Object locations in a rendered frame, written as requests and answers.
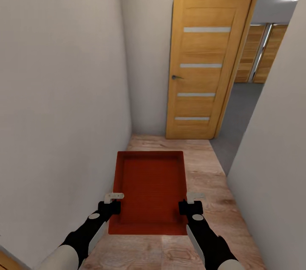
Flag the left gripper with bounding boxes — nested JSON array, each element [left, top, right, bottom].
[[98, 200, 121, 218]]

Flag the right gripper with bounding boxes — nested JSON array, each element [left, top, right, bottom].
[[178, 200, 203, 215]]

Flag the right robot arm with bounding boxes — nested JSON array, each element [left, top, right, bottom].
[[178, 192, 246, 270]]

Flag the storage box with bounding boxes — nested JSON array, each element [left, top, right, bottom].
[[108, 151, 189, 236]]

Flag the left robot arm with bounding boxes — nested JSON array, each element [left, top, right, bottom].
[[31, 192, 124, 270]]

